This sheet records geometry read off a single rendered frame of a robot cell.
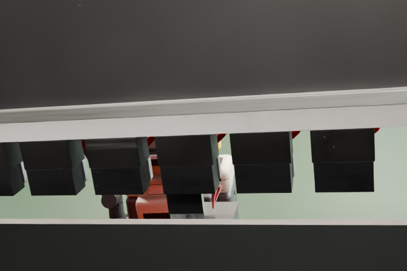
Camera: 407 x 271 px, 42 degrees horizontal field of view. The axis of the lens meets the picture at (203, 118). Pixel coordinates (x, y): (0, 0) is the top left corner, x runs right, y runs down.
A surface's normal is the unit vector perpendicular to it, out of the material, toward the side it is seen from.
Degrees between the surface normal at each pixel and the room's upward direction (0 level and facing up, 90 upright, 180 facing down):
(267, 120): 90
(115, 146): 90
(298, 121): 90
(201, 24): 90
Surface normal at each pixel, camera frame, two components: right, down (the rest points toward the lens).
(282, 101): -0.22, 0.29
